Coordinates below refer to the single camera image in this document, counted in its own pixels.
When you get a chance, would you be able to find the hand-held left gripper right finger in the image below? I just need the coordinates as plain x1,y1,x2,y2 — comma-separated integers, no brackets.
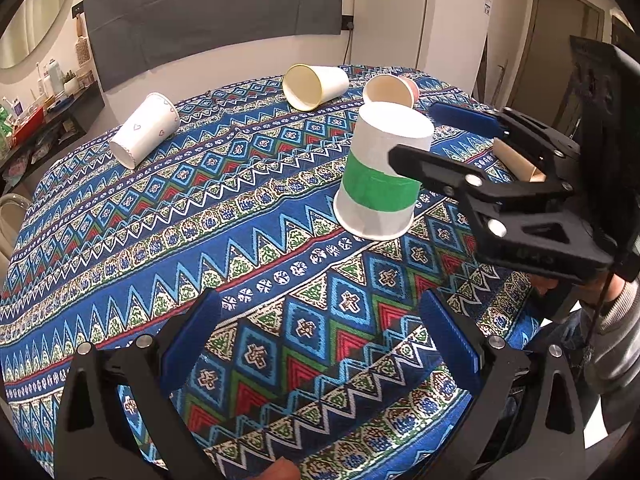
419,290,588,480

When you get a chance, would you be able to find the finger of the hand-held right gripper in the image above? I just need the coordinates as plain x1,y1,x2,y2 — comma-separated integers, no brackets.
429,102,582,197
387,143,617,282

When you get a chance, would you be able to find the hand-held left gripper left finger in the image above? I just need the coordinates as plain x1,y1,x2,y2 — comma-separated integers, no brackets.
52,287,224,480

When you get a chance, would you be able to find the white cup with green band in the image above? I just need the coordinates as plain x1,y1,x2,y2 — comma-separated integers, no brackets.
332,102,435,240

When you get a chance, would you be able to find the person's right forearm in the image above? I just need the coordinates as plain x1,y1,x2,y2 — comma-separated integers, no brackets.
582,279,640,405

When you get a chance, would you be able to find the brown paper cup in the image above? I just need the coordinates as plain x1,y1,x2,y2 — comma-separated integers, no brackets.
492,138,547,184

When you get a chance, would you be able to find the red paper cup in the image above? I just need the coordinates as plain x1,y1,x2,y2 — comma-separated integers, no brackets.
362,73,420,110

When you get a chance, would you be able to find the cream paper cup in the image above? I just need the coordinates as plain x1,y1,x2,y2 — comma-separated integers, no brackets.
282,63,350,112

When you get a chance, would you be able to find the white cup with heart print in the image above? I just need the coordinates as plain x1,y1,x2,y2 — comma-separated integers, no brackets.
109,92,181,170

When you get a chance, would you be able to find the person's right hand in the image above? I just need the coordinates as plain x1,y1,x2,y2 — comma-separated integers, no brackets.
529,273,560,298

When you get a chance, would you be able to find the person's left hand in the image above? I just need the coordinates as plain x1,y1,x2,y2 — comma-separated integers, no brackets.
251,458,302,480

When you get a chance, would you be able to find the brown door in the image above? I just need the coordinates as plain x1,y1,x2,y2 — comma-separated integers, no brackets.
519,0,607,128

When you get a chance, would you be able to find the blue patterned tablecloth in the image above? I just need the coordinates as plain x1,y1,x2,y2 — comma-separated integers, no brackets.
0,64,548,480

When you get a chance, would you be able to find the white refrigerator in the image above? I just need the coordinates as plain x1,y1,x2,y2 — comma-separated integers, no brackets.
348,0,495,97

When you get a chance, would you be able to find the person's leg in jeans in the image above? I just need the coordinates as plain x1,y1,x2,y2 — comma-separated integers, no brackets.
542,305,593,366

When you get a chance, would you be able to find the clear plastic chair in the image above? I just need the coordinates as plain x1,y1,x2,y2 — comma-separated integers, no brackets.
0,192,32,263

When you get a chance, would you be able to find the black side shelf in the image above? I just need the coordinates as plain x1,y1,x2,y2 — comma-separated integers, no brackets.
0,82,107,197

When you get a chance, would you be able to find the red box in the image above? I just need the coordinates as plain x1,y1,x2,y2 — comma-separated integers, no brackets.
9,107,47,147

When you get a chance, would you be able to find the white bottle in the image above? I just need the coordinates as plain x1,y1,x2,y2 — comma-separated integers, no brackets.
42,60,65,100

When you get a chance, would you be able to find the wooden brush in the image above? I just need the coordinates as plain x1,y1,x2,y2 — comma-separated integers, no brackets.
74,14,92,69

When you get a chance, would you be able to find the grey wall cloth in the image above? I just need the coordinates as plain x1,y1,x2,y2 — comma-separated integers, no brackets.
81,0,352,94

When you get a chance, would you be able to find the round wall mirror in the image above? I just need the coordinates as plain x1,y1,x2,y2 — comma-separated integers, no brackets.
0,0,79,70

